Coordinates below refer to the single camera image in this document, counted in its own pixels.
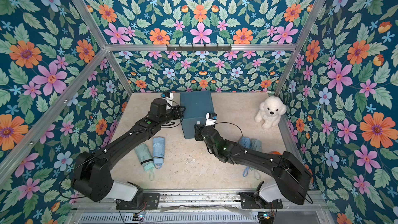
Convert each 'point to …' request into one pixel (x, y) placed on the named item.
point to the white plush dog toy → (270, 111)
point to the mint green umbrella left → (144, 156)
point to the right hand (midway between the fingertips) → (198, 125)
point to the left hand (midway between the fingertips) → (185, 108)
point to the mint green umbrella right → (256, 144)
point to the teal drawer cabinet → (196, 105)
